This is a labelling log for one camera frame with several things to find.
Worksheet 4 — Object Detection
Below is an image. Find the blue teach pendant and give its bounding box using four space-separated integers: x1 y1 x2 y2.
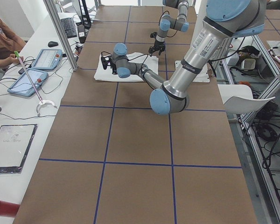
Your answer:
7 68 48 97
31 49 63 70

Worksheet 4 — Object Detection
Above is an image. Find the grey aluminium frame post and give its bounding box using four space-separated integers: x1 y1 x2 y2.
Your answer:
43 0 78 71

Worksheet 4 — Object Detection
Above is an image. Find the black computer mouse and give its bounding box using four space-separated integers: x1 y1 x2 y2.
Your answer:
48 41 58 48

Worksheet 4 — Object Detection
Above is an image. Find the white long-sleeve printed shirt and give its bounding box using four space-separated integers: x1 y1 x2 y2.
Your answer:
94 52 159 82

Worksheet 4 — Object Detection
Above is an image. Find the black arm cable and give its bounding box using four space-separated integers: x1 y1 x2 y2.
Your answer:
100 51 152 68

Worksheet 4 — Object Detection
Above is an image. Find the black keyboard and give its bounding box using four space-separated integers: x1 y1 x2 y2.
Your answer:
60 18 77 38

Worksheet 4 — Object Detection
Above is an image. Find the lower blue teach pendant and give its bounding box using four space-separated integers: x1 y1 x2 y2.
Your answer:
7 68 48 97

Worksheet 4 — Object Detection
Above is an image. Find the white plastic chair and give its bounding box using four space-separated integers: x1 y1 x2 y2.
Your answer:
218 84 275 114

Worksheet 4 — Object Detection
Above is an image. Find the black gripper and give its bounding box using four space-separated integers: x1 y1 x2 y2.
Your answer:
100 56 118 75
148 32 165 56

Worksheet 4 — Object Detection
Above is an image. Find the pink reacher grabber stick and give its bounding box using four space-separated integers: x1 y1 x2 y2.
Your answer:
14 51 57 117

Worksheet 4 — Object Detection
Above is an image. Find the person in brown shirt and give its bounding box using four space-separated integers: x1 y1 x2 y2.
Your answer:
0 19 26 68

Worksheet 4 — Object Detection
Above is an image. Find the black framed plastic sheet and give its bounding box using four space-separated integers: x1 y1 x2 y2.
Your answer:
0 124 37 175

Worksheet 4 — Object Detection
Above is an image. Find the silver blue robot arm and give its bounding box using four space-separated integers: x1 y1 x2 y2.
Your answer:
148 0 189 56
101 0 266 115

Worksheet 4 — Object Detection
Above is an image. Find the red cylinder object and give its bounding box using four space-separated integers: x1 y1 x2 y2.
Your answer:
0 200 20 217

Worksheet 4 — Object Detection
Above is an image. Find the upper blue teach pendant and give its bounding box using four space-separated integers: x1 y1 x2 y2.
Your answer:
31 49 63 70

